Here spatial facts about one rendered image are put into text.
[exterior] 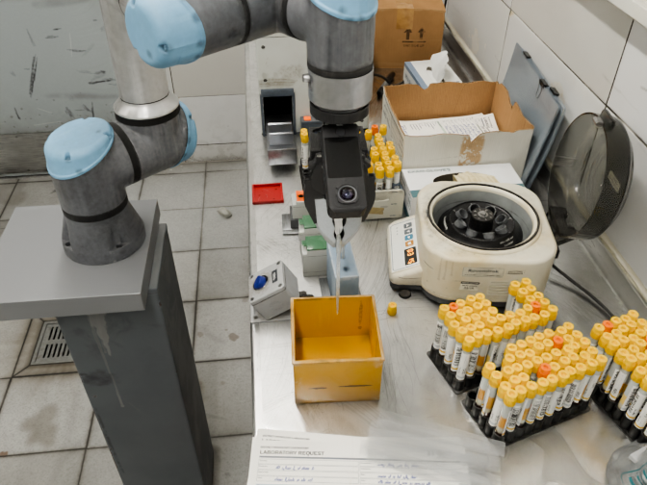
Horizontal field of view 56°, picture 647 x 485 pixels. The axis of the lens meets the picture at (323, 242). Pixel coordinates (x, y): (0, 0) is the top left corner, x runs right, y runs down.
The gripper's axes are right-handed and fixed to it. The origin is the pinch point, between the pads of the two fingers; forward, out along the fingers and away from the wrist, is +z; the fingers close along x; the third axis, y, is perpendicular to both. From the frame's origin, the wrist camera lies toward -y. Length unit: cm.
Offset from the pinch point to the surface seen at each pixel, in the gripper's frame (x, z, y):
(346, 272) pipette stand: -2.3, 15.7, 11.1
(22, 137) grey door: 132, 90, 194
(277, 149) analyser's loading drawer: 9, 20, 58
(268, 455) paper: 10.7, 24.4, -16.6
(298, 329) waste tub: 5.9, 22.8, 5.4
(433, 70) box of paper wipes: -34, 19, 97
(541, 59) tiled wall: -51, 3, 66
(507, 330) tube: -25.0, 14.7, -4.0
